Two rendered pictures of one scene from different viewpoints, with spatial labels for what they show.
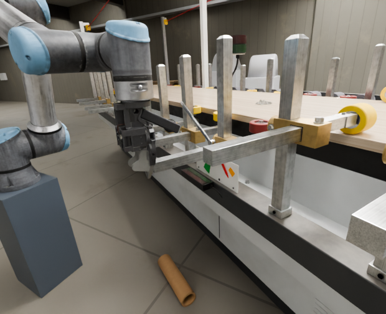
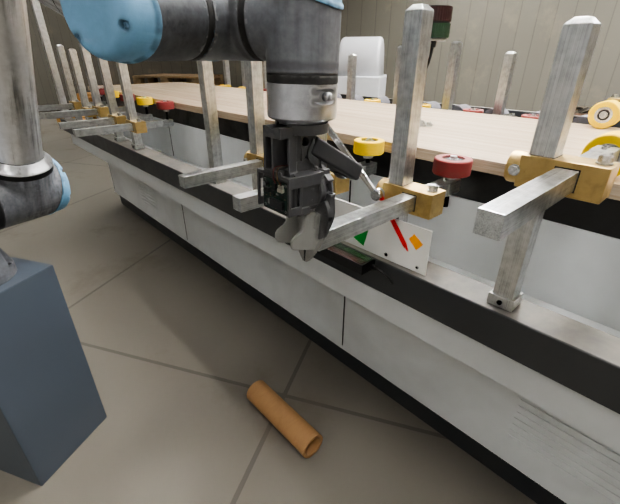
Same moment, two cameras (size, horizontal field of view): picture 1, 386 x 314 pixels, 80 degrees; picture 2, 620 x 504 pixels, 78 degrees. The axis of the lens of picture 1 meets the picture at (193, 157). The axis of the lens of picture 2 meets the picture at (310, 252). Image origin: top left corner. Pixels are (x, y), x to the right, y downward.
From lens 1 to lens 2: 0.25 m
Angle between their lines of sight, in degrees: 14
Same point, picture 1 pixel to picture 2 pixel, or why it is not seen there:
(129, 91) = (308, 103)
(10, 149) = not seen: outside the picture
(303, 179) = not seen: hidden behind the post
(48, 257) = (48, 413)
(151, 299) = (249, 455)
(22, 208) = not seen: outside the picture
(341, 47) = (476, 32)
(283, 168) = (527, 235)
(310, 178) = not seen: hidden behind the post
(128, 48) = (318, 19)
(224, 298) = (364, 435)
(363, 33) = (509, 12)
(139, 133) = (313, 181)
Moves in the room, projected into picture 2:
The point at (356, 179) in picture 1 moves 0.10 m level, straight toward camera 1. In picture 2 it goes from (604, 246) to (615, 270)
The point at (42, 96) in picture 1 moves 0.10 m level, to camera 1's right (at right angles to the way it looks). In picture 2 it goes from (18, 103) to (68, 101)
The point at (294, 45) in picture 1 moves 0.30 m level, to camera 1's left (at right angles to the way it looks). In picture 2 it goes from (582, 35) to (360, 33)
